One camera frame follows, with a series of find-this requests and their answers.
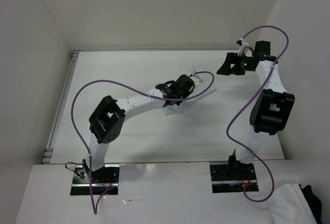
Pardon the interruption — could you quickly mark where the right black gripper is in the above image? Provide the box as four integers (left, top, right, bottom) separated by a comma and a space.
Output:
217, 52, 254, 75

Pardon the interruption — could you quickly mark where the white skirt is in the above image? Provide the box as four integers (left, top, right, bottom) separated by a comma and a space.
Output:
162, 66, 217, 116

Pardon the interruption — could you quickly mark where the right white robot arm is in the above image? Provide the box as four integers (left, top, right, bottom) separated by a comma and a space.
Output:
217, 39, 295, 179

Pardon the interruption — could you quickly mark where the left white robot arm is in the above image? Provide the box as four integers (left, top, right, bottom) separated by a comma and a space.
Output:
82, 74, 195, 183

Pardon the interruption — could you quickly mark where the white cloth pile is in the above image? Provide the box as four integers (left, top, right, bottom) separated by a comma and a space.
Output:
267, 184, 317, 224

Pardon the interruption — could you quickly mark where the black cloth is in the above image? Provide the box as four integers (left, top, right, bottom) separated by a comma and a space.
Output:
301, 185, 322, 224

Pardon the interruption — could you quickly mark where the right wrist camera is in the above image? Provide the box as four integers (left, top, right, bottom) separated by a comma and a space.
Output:
236, 38, 254, 56

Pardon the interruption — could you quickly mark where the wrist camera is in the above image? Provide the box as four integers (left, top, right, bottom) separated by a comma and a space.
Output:
189, 74, 203, 89
236, 38, 254, 56

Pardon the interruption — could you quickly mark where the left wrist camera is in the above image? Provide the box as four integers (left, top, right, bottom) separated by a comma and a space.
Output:
189, 74, 203, 89

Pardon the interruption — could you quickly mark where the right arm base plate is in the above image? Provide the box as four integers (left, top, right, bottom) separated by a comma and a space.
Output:
209, 162, 259, 194

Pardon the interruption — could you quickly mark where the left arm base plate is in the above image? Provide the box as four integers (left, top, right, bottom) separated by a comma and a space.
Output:
70, 164, 120, 196

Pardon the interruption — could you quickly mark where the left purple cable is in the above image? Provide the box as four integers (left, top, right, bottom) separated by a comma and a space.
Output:
71, 71, 216, 216

